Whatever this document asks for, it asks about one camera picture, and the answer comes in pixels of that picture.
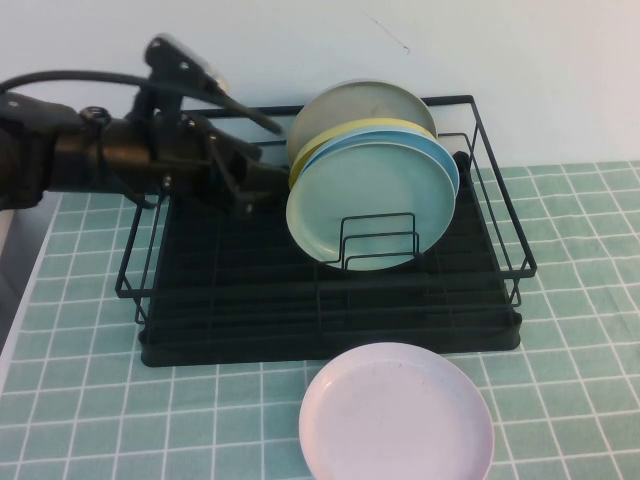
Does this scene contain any black wire dish rack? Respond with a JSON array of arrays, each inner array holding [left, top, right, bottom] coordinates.
[[114, 94, 539, 326]]

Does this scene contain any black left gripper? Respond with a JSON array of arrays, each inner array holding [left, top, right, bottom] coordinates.
[[148, 112, 294, 217]]

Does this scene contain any light blue plate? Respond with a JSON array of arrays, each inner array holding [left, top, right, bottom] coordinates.
[[302, 127, 461, 221]]

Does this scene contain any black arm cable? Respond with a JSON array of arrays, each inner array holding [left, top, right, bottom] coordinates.
[[0, 69, 284, 137]]

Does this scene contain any mint green plate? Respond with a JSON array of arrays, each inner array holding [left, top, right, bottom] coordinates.
[[285, 141, 455, 273]]

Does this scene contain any grey beige plate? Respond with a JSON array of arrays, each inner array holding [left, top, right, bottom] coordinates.
[[285, 78, 440, 166]]

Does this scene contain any green checked tablecloth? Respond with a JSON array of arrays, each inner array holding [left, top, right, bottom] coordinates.
[[0, 159, 640, 480]]

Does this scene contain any yellow plate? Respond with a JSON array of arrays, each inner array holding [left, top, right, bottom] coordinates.
[[288, 118, 437, 191]]

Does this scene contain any pale pink plate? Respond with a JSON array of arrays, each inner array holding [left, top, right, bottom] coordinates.
[[298, 342, 496, 480]]

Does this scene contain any black dish drying rack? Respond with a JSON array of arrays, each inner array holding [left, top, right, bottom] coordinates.
[[139, 184, 524, 369]]

